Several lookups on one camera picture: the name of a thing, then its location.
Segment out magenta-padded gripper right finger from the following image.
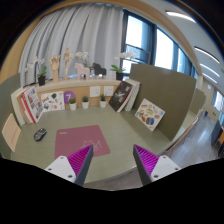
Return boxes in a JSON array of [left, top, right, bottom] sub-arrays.
[[132, 143, 182, 187]]

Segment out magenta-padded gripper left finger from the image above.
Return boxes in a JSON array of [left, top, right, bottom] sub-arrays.
[[44, 144, 95, 187]]

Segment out dark grey computer mouse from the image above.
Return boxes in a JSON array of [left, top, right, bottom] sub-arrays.
[[33, 128, 48, 142]]

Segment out maroon pink mouse pad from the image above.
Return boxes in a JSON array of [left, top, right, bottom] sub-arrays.
[[54, 124, 111, 160]]

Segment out colourful sticker card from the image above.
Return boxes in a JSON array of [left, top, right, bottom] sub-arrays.
[[134, 98, 166, 132]]

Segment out white sticker sheet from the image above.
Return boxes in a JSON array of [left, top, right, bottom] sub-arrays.
[[40, 90, 66, 113]]

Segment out brown kraft book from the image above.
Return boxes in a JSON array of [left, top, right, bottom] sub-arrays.
[[17, 93, 32, 125]]

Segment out red spined photo book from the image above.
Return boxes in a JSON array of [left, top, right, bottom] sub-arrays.
[[20, 85, 44, 124]]

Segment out purple round number sign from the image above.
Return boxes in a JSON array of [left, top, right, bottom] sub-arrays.
[[63, 90, 77, 105]]

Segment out green desk divider panel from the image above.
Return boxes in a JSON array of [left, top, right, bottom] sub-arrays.
[[0, 72, 23, 159], [129, 63, 198, 142]]

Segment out thick white book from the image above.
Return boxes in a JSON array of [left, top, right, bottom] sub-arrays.
[[10, 87, 28, 127]]

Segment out black cover book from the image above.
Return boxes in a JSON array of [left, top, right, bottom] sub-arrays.
[[108, 80, 134, 113]]

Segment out light wood desk shelf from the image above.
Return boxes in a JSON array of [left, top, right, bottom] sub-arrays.
[[34, 78, 123, 109]]

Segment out pink horse figurine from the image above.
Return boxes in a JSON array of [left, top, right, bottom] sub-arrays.
[[74, 62, 91, 81]]

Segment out wooden hand model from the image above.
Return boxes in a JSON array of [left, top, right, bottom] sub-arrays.
[[49, 55, 62, 83]]

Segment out black horse figurine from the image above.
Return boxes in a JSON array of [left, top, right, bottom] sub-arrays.
[[91, 62, 107, 78]]

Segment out wooden artist mannequin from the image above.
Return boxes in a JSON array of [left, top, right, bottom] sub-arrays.
[[63, 46, 74, 80]]

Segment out dark framed window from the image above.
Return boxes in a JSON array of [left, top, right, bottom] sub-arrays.
[[120, 9, 199, 79]]

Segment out ceiling lights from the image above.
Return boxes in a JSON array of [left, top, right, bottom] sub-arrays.
[[164, 9, 224, 84]]

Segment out light grey curtain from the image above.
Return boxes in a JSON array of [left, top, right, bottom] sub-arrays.
[[19, 3, 125, 88]]

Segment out white wall socket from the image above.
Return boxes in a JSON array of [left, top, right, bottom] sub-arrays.
[[103, 85, 115, 97], [89, 85, 102, 98]]

